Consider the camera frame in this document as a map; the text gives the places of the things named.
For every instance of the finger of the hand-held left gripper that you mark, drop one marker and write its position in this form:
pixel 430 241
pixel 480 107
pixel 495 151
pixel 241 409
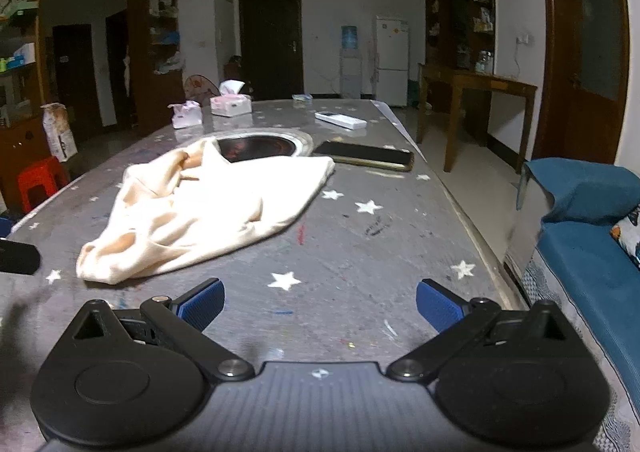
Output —
pixel 4 227
pixel 17 257

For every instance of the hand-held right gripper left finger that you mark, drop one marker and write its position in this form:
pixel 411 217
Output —
pixel 205 306

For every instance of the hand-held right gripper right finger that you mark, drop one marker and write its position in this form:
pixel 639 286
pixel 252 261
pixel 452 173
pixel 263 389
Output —
pixel 437 306

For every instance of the cream garment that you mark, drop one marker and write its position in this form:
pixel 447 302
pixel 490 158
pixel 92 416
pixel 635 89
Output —
pixel 200 212

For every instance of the red plastic stool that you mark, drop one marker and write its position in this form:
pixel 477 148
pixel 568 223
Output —
pixel 40 172

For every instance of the white printed sack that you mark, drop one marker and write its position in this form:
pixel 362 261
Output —
pixel 60 132

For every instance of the blue covered sofa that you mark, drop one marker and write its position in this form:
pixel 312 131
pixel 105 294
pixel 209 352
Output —
pixel 590 272

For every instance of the black smartphone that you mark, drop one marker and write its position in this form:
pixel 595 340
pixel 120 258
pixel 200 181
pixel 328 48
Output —
pixel 365 155

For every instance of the built-in round induction cooker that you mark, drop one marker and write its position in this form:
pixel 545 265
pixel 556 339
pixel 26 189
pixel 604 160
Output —
pixel 260 147

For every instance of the pink tissue pack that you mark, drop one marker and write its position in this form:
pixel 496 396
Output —
pixel 186 116

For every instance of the dark wooden arched cabinet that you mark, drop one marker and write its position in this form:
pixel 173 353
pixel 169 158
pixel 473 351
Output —
pixel 150 97

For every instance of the pink and white tissue box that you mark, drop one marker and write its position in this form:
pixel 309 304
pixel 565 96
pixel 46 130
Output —
pixel 230 104

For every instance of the patterned sofa cushion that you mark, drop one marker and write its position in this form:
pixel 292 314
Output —
pixel 629 234

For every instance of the white remote control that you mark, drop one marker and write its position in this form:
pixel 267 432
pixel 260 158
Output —
pixel 340 119

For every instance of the round electric fan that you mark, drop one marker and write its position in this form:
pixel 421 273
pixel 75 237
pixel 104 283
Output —
pixel 200 87

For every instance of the wooden side table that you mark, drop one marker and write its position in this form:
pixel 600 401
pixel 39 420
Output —
pixel 480 84

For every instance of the small flat wipes pack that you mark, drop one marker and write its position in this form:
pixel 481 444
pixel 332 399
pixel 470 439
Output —
pixel 302 98

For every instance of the white water dispenser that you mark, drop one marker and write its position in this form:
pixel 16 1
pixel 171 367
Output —
pixel 350 74

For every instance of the white refrigerator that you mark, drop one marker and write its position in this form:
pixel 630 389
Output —
pixel 392 62

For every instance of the brown wooden glass-panel door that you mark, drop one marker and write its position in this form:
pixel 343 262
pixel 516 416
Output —
pixel 560 82

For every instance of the dark entrance door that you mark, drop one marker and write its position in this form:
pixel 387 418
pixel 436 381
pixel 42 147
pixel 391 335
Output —
pixel 270 42

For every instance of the blue water bottle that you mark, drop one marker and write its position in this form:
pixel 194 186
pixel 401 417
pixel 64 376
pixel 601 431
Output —
pixel 350 38

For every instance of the dark wooden shelf unit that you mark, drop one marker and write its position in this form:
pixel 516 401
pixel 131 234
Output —
pixel 462 17

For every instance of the white wall socket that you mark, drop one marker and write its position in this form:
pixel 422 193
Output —
pixel 523 38

